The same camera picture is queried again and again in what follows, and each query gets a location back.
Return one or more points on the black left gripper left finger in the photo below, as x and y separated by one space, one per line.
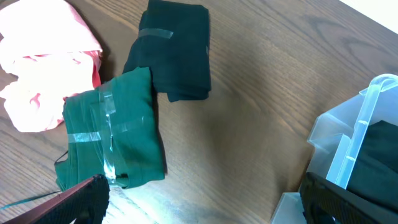
85 202

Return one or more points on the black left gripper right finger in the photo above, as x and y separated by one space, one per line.
325 202

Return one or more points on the clear plastic storage bin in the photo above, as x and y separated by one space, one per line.
337 136

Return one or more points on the dark green taped garment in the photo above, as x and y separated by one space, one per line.
112 131

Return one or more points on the pink folded garment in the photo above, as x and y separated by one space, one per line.
54 55

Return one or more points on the black taped folded garment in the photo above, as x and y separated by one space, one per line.
173 42

